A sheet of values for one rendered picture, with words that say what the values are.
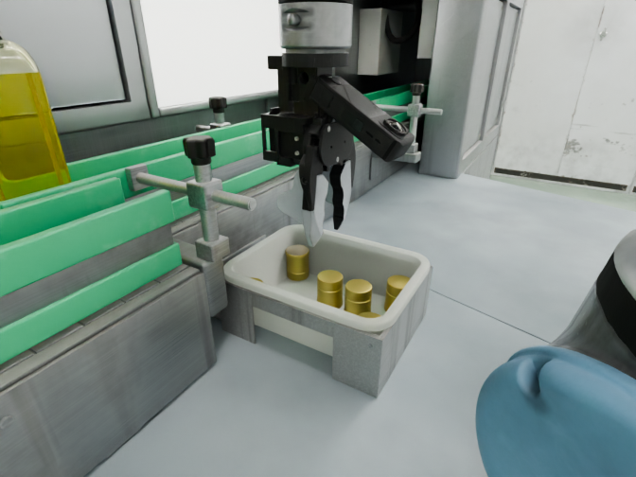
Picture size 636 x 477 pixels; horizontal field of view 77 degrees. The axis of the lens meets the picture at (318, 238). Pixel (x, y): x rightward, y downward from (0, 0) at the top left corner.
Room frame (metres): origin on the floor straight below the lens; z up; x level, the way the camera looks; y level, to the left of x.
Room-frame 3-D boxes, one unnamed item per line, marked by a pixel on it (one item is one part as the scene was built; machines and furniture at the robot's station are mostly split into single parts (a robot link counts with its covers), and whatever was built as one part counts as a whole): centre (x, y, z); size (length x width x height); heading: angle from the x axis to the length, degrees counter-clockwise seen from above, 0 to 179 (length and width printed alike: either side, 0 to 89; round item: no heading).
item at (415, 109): (0.93, -0.20, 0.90); 0.17 x 0.05 x 0.22; 59
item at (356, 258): (0.43, -0.01, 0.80); 0.22 x 0.17 x 0.09; 59
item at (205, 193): (0.38, 0.13, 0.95); 0.17 x 0.03 x 0.12; 59
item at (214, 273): (0.39, 0.15, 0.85); 0.09 x 0.04 x 0.07; 59
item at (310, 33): (0.46, 0.00, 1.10); 0.08 x 0.08 x 0.05
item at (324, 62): (0.46, 0.01, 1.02); 0.09 x 0.08 x 0.12; 57
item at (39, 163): (0.38, 0.28, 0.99); 0.06 x 0.06 x 0.21; 58
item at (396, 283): (0.43, -0.11, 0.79); 0.04 x 0.04 x 0.04
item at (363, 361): (0.45, 0.01, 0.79); 0.27 x 0.17 x 0.08; 59
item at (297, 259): (0.52, 0.03, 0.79); 0.04 x 0.04 x 0.04
